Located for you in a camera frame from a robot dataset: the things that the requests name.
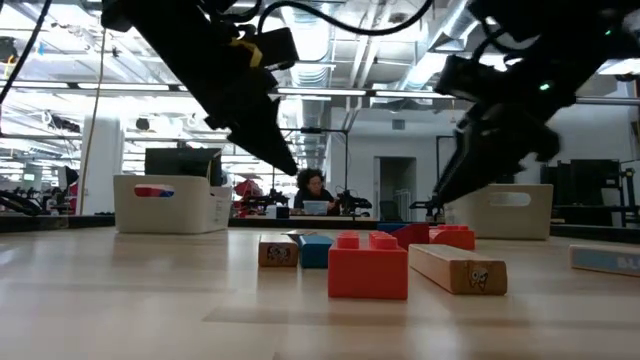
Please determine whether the black hanging cable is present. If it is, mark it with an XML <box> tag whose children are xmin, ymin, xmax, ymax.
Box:
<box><xmin>0</xmin><ymin>0</ymin><xmax>54</xmax><ymax>106</ymax></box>

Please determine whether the black camera cable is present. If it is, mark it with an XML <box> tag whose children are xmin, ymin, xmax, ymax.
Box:
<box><xmin>257</xmin><ymin>0</ymin><xmax>436</xmax><ymax>38</ymax></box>

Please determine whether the wooden block with blue label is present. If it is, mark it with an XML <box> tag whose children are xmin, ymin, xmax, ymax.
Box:
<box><xmin>568</xmin><ymin>243</ymin><xmax>640</xmax><ymax>279</ymax></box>

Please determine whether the black monitor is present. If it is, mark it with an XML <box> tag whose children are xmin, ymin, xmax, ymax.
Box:
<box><xmin>144</xmin><ymin>147</ymin><xmax>225</xmax><ymax>187</ymax></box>

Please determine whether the person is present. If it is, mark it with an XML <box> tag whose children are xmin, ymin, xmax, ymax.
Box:
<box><xmin>292</xmin><ymin>167</ymin><xmax>342</xmax><ymax>217</ymax></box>

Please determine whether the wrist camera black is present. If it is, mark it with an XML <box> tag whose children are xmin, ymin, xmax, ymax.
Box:
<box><xmin>434</xmin><ymin>53</ymin><xmax>501</xmax><ymax>104</ymax></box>
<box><xmin>248</xmin><ymin>26</ymin><xmax>300</xmax><ymax>72</ymax></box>

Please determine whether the red and black robot gear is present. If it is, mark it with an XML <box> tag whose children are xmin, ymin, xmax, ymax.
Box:
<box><xmin>232</xmin><ymin>177</ymin><xmax>292</xmax><ymax>218</ymax></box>

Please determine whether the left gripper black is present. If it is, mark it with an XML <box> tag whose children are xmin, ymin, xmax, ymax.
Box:
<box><xmin>198</xmin><ymin>53</ymin><xmax>300</xmax><ymax>177</ymax></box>

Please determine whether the white pillar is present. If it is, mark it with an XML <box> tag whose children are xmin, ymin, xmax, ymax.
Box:
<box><xmin>78</xmin><ymin>115</ymin><xmax>125</xmax><ymax>217</ymax></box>

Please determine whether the white laptop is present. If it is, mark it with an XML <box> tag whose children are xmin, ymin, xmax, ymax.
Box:
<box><xmin>302</xmin><ymin>199</ymin><xmax>330</xmax><ymax>217</ymax></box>

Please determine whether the black gantry frame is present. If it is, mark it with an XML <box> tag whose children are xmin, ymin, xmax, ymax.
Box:
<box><xmin>435</xmin><ymin>133</ymin><xmax>469</xmax><ymax>201</ymax></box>
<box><xmin>271</xmin><ymin>126</ymin><xmax>350</xmax><ymax>216</ymax></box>

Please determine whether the white plastic bin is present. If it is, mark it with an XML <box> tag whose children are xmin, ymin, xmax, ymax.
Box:
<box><xmin>112</xmin><ymin>173</ymin><xmax>234</xmax><ymax>236</ymax></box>
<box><xmin>443</xmin><ymin>183</ymin><xmax>555</xmax><ymax>242</ymax></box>

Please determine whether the wooden block with face print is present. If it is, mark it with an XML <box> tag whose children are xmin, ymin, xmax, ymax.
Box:
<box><xmin>257</xmin><ymin>234</ymin><xmax>300</xmax><ymax>268</ymax></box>

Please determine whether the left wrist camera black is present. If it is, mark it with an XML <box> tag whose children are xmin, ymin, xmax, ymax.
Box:
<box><xmin>248</xmin><ymin>26</ymin><xmax>300</xmax><ymax>72</ymax></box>

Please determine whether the yellow tape strip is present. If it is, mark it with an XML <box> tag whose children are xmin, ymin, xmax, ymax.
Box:
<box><xmin>229</xmin><ymin>37</ymin><xmax>264</xmax><ymax>69</ymax></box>

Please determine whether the small red block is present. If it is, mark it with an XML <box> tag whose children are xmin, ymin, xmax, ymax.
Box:
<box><xmin>428</xmin><ymin>224</ymin><xmax>477</xmax><ymax>252</ymax></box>

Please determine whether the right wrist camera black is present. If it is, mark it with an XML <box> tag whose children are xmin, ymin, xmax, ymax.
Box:
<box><xmin>434</xmin><ymin>53</ymin><xmax>501</xmax><ymax>104</ymax></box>

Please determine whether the black equipment rack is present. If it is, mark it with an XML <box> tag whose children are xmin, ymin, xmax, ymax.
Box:
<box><xmin>538</xmin><ymin>158</ymin><xmax>640</xmax><ymax>227</ymax></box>

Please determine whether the long ceiling light bar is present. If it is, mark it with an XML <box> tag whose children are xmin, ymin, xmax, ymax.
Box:
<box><xmin>0</xmin><ymin>79</ymin><xmax>454</xmax><ymax>102</ymax></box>

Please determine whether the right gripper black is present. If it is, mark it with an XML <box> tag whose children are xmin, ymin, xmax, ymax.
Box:
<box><xmin>431</xmin><ymin>98</ymin><xmax>562</xmax><ymax>206</ymax></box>

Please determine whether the silver ribbed ceiling duct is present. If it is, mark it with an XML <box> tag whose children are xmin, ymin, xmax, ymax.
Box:
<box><xmin>278</xmin><ymin>0</ymin><xmax>335</xmax><ymax>90</ymax></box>

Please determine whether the orange-red Duplo brick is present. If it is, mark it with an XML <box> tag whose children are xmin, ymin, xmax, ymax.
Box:
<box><xmin>327</xmin><ymin>230</ymin><xmax>410</xmax><ymax>301</ymax></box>

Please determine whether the black aluminium table frame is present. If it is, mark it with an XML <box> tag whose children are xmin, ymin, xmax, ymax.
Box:
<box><xmin>0</xmin><ymin>213</ymin><xmax>640</xmax><ymax>245</ymax></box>

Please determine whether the long wooden block owl print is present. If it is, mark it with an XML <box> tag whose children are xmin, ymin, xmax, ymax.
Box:
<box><xmin>407</xmin><ymin>243</ymin><xmax>509</xmax><ymax>296</ymax></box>

